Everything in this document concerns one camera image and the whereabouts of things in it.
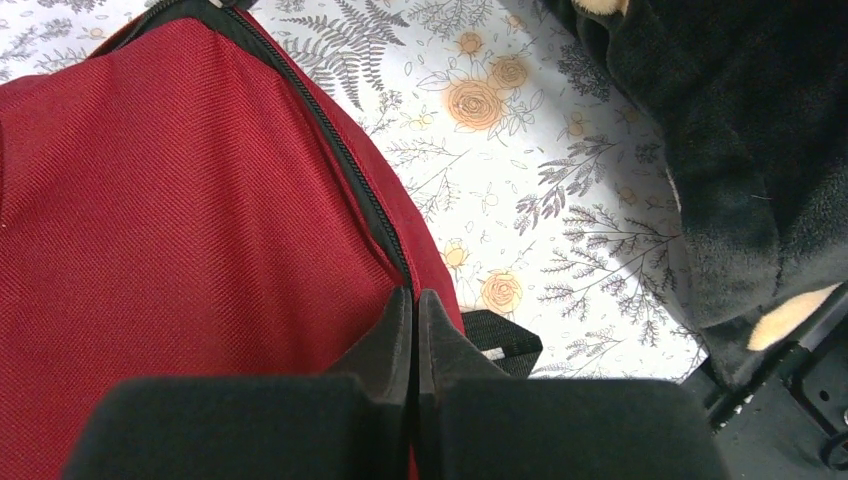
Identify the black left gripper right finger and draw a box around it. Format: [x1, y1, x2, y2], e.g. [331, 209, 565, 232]
[417, 290, 728, 479]

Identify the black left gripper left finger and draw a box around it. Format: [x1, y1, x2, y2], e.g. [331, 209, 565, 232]
[63, 288, 413, 479]

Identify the red student backpack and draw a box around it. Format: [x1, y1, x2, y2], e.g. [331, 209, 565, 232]
[0, 0, 545, 480]

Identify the floral patterned table mat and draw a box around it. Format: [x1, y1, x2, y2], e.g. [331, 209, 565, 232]
[1, 1, 705, 382]

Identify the black blanket with tan flowers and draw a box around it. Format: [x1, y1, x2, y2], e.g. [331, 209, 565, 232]
[549, 1, 847, 387]

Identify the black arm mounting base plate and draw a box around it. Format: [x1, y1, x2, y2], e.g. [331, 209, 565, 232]
[682, 287, 847, 480]

